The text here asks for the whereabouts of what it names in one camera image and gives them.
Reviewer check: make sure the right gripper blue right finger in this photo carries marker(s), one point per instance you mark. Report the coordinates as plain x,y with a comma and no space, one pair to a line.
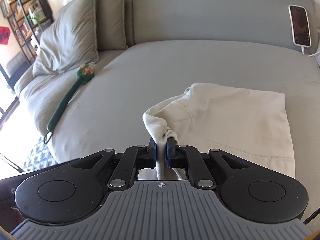
189,158

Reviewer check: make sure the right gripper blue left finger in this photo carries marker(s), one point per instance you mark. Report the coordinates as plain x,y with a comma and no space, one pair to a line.
132,160

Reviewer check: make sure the grey sofa seat cushion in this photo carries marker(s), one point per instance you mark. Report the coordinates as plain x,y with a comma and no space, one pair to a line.
167,68
65,87

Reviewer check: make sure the blue white patterned rug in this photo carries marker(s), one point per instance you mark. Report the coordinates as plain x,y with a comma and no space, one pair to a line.
39,157

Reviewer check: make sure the green fabric massage hammer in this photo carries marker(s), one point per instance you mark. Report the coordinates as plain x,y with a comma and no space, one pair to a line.
84,74

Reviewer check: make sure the left grey sofa seat cushion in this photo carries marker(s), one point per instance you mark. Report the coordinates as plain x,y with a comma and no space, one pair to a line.
65,87

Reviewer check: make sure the large grey throw pillow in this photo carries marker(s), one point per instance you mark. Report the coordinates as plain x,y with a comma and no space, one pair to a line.
70,41

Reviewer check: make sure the grey sofa backrest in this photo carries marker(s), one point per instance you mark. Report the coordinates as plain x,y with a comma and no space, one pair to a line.
256,21

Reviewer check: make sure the white smartphone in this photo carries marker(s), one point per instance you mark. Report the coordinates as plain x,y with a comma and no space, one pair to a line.
300,26

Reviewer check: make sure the bookshelf with books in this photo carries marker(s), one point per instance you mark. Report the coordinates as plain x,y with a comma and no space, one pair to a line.
28,19

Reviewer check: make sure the red diamond wall decoration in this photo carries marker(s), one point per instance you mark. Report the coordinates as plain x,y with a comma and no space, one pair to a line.
4,35

